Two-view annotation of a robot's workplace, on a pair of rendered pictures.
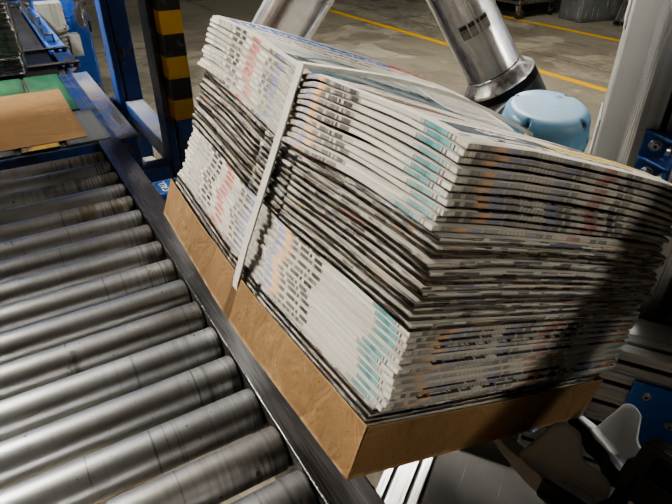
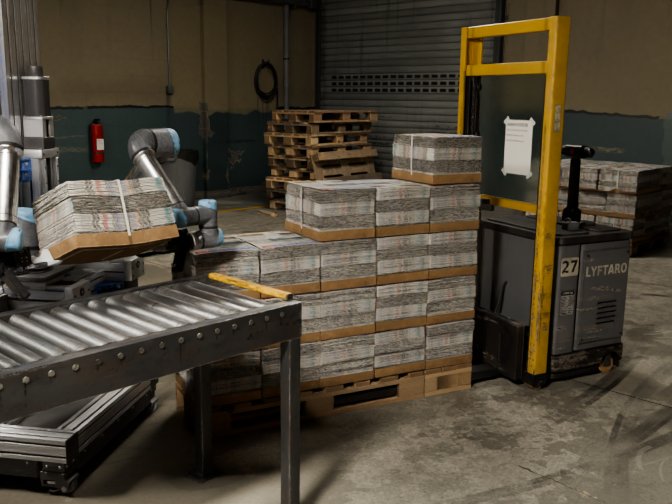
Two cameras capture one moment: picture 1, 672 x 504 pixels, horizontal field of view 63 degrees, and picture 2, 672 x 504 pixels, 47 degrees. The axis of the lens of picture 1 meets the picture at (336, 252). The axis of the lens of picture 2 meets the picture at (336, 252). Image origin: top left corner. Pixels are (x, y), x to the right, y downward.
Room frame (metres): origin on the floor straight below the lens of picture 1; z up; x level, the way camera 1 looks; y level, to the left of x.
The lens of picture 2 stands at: (0.37, 2.71, 1.46)
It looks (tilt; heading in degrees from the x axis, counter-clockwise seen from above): 11 degrees down; 255
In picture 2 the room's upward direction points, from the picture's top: 1 degrees clockwise
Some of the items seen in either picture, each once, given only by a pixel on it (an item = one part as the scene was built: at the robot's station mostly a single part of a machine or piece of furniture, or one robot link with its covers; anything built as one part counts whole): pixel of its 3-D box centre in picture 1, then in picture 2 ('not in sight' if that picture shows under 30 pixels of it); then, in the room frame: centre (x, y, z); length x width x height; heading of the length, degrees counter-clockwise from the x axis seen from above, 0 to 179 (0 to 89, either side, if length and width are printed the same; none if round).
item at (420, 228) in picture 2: not in sight; (383, 224); (-0.82, -0.82, 0.86); 0.38 x 0.29 x 0.04; 103
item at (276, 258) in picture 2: not in sight; (303, 321); (-0.40, -0.73, 0.42); 1.17 x 0.39 x 0.83; 12
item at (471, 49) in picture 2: not in sight; (465, 187); (-1.47, -1.30, 0.97); 0.09 x 0.09 x 1.75; 12
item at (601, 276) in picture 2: not in sight; (548, 291); (-1.90, -1.05, 0.40); 0.69 x 0.55 x 0.80; 102
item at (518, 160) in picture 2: not in sight; (508, 136); (-1.55, -0.98, 1.27); 0.57 x 0.01 x 0.65; 102
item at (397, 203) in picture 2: not in sight; (383, 206); (-0.82, -0.82, 0.95); 0.38 x 0.29 x 0.23; 103
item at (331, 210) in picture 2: not in sight; (328, 209); (-0.53, -0.76, 0.95); 0.38 x 0.29 x 0.23; 103
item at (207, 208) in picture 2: not in sight; (204, 214); (0.09, -0.33, 1.01); 0.11 x 0.08 x 0.11; 36
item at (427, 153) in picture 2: not in sight; (432, 261); (-1.11, -0.88, 0.65); 0.39 x 0.30 x 1.29; 102
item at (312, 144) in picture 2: not in sight; (321, 159); (-2.13, -7.33, 0.65); 1.33 x 0.94 x 1.30; 35
